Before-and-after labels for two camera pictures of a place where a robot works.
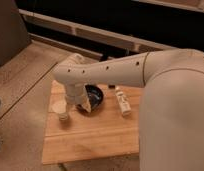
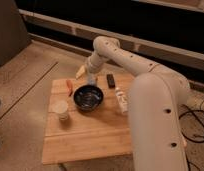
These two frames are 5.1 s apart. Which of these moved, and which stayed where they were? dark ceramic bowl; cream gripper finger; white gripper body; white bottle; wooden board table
Moved: white gripper body; cream gripper finger
Stayed: dark ceramic bowl; wooden board table; white bottle
